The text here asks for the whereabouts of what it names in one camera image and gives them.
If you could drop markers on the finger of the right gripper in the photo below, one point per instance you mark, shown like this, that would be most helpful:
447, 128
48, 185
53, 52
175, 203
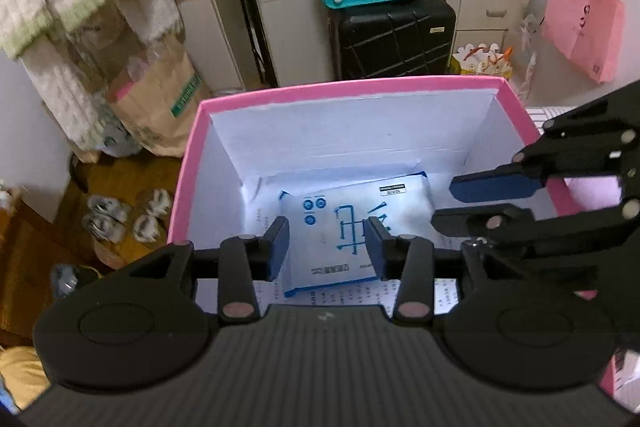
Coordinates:
502, 183
478, 221

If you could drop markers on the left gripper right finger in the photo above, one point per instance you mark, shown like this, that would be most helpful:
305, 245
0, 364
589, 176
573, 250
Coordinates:
411, 261

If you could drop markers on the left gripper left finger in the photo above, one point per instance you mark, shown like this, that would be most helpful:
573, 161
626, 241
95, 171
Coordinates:
244, 260

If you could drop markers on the blue white tissue pack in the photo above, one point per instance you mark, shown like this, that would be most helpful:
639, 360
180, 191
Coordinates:
327, 242

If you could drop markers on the paper sheet in box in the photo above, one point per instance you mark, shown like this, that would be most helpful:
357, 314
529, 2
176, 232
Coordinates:
262, 207

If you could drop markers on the striped tablecloth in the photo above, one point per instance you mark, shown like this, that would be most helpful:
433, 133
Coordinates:
622, 379

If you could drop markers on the colourful gift bag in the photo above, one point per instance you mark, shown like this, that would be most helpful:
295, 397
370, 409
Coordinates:
482, 60

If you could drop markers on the pink cardboard box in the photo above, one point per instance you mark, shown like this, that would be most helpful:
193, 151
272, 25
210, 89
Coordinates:
351, 362

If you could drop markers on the grey white shoes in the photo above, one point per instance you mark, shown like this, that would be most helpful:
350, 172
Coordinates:
111, 220

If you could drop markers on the black suitcase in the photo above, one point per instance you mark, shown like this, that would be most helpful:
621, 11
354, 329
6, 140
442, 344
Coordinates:
391, 39

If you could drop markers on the pink tote bag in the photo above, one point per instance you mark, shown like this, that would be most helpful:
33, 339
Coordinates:
588, 33

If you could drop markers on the brown paper bag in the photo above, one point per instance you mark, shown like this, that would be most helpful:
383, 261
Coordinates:
156, 97

